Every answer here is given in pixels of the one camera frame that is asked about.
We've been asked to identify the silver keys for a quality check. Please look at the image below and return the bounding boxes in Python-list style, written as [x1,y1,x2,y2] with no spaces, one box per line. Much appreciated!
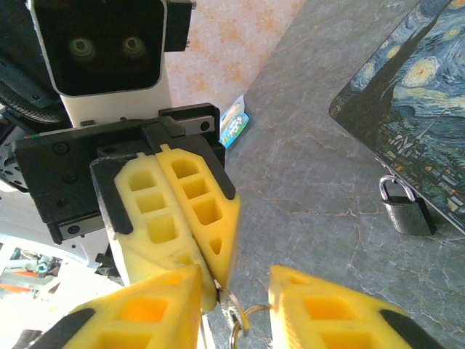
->
[213,278,272,349]

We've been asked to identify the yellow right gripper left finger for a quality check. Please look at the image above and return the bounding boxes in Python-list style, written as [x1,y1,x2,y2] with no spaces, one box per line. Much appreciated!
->
[34,264,203,349]

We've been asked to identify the blue snack packet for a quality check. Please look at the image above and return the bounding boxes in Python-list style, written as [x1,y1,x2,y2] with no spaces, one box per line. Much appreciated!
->
[219,94,251,149]

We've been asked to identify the small dark grey padlock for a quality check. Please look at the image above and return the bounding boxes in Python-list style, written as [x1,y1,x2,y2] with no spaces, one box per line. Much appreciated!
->
[377,174,438,237]

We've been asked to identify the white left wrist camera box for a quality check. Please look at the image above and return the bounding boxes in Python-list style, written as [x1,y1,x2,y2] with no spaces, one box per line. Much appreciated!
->
[28,0,172,129]

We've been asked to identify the starry night print tin box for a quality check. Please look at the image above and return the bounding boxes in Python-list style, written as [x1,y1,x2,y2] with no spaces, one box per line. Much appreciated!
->
[328,0,465,236]

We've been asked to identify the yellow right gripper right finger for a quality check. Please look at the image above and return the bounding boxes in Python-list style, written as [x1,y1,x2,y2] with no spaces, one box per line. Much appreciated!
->
[267,264,446,349]

